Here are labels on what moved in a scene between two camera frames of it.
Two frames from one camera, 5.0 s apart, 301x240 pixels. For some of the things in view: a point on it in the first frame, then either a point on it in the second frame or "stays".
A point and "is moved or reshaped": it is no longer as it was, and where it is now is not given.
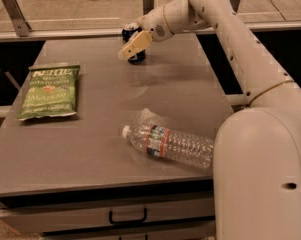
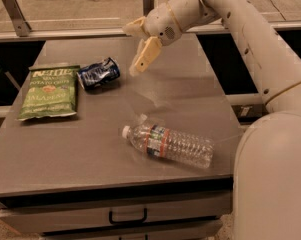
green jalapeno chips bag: [51, 90] stays
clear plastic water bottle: [168, 143] stays
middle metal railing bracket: [147, 0] stays
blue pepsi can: [129, 30] is moved or reshaped
